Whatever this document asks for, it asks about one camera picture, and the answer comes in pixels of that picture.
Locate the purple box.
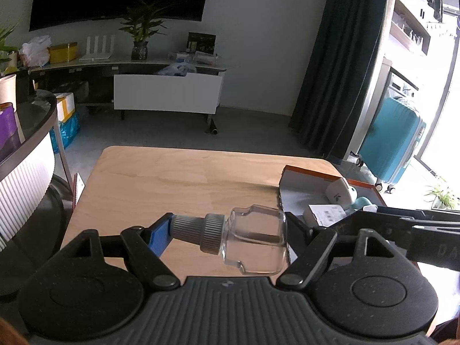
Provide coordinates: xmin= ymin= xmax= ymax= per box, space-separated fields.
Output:
xmin=0 ymin=102 xmax=22 ymax=159

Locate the leafy green table plant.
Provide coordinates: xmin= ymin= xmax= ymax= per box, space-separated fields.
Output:
xmin=0 ymin=25 xmax=19 ymax=73

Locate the dark green curtain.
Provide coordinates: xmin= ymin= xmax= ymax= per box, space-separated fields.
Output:
xmin=289 ymin=0 xmax=391 ymax=159

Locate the teal suitcase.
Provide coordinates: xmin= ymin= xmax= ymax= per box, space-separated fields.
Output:
xmin=359 ymin=97 xmax=427 ymax=192

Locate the dark television stand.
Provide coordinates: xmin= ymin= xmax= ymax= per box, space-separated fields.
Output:
xmin=30 ymin=55 xmax=228 ymax=116

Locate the blue plastic bag in cabinet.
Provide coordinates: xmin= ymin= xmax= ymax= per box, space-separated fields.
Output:
xmin=158 ymin=62 xmax=198 ymax=77

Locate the small potted floor plant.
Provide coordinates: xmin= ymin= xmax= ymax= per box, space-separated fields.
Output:
xmin=425 ymin=183 xmax=458 ymax=210

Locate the white box with barcode label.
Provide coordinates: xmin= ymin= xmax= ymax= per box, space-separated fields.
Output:
xmin=303 ymin=204 xmax=355 ymax=227

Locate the white drawer cabinet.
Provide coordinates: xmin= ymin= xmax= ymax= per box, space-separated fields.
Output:
xmin=113 ymin=71 xmax=225 ymax=115

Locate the red and white booklet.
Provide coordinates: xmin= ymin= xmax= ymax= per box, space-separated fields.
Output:
xmin=71 ymin=172 xmax=85 ymax=210

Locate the orange and white cardboard box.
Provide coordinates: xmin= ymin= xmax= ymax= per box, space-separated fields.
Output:
xmin=278 ymin=165 xmax=391 ymax=231

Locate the wall shelf with glassware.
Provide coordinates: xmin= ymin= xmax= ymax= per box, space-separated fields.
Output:
xmin=390 ymin=0 xmax=432 ymax=57

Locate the glass bottle with grey cap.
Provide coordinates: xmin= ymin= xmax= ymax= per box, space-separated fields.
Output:
xmin=171 ymin=204 xmax=289 ymax=276

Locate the green and black box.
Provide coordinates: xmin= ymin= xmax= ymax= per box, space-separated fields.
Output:
xmin=186 ymin=32 xmax=217 ymax=54

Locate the beige paper cup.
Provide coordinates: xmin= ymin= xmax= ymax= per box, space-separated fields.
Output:
xmin=0 ymin=74 xmax=18 ymax=107

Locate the white plastic bag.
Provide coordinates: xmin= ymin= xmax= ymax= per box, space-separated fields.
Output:
xmin=19 ymin=35 xmax=51 ymax=67

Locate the round table with ribbed base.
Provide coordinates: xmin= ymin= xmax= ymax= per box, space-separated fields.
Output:
xmin=0 ymin=91 xmax=73 ymax=253

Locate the white router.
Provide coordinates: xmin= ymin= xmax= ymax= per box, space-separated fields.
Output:
xmin=78 ymin=35 xmax=116 ymax=62

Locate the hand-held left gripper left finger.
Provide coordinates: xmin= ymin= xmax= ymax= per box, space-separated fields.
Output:
xmin=47 ymin=213 xmax=181 ymax=291

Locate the light blue cotton swab jar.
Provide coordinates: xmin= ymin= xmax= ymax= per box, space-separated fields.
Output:
xmin=350 ymin=188 xmax=371 ymax=212

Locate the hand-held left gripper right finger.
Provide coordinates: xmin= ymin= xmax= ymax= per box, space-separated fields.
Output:
xmin=276 ymin=214 xmax=408 ymax=291

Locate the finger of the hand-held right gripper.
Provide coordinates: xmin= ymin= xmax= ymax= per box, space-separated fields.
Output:
xmin=312 ymin=206 xmax=460 ymax=241

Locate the white washing machine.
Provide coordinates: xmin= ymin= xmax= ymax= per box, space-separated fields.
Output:
xmin=380 ymin=57 xmax=422 ymax=102

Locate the white device with green logo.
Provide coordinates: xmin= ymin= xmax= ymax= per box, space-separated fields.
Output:
xmin=325 ymin=177 xmax=353 ymax=206

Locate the clutter of clear packets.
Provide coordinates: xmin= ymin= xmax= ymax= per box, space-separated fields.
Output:
xmin=168 ymin=51 xmax=218 ymax=66

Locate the green plant in glass vase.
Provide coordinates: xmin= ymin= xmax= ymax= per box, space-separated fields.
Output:
xmin=118 ymin=0 xmax=170 ymax=61

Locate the blue bag on floor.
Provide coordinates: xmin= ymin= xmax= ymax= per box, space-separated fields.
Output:
xmin=48 ymin=113 xmax=82 ymax=150

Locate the white and yellow cardboard box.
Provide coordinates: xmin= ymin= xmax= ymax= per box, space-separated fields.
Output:
xmin=53 ymin=92 xmax=76 ymax=121

